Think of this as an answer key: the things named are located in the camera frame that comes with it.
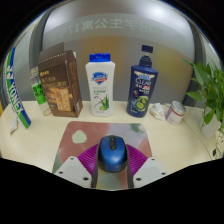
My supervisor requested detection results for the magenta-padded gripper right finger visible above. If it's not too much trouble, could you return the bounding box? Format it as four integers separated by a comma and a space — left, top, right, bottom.
124, 143, 168, 189

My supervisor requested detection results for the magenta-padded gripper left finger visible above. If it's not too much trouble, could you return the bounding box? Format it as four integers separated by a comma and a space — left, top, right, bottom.
54, 142, 101, 190

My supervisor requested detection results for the blue and black computer mouse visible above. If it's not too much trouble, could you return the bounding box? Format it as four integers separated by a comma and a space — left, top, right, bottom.
97, 134, 129, 173

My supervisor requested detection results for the pastel floral print mouse pad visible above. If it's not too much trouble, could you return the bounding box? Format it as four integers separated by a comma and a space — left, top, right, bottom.
52, 120, 153, 190

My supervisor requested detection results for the crumpled white tissue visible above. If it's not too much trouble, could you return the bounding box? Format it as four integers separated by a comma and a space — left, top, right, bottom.
149, 102, 167, 121

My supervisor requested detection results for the small round white tin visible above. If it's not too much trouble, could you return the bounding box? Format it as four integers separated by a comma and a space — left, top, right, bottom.
165, 100, 187, 126

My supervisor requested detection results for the small white packet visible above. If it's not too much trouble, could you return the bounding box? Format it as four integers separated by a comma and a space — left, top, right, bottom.
8, 115, 19, 134

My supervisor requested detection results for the dark blue pump bottle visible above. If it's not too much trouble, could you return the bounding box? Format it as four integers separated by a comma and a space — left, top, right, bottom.
126, 44, 159, 118

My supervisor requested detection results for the clear bottle with green label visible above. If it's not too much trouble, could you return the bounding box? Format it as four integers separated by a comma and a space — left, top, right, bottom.
29, 65, 53, 117

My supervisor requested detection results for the brown cardboard carton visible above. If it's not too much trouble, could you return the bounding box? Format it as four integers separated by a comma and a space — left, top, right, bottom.
37, 41, 84, 119

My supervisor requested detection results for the white bottle with blue cap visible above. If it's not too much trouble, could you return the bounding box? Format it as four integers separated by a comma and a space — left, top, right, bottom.
84, 52, 116, 118

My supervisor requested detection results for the white and green tall tube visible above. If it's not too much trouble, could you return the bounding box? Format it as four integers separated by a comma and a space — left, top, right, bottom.
2, 46, 32, 130

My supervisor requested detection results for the green plant in white pot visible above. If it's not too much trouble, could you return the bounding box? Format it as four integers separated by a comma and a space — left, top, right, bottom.
181, 58, 224, 158

